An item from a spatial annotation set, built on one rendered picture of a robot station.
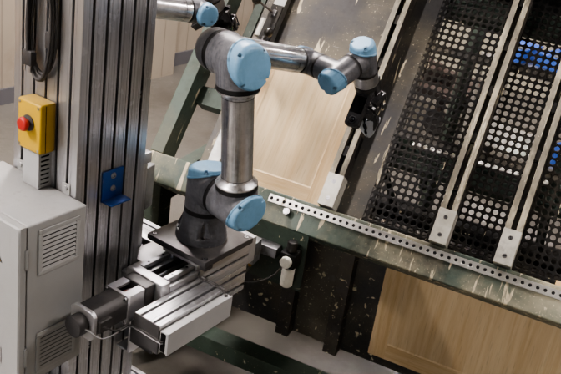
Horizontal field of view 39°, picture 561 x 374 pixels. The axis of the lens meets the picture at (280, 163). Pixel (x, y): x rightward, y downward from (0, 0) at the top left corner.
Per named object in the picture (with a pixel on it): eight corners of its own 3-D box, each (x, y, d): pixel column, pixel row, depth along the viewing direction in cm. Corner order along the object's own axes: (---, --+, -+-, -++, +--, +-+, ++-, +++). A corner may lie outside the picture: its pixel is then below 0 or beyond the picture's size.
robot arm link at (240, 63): (235, 205, 231) (239, 24, 205) (269, 228, 221) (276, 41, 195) (202, 219, 224) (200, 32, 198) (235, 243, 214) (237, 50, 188)
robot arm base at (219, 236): (204, 253, 225) (207, 222, 221) (164, 233, 233) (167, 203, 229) (236, 236, 237) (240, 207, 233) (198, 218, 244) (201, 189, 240)
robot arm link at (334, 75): (310, 88, 232) (337, 68, 237) (337, 101, 225) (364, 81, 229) (305, 66, 227) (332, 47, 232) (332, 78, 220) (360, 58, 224)
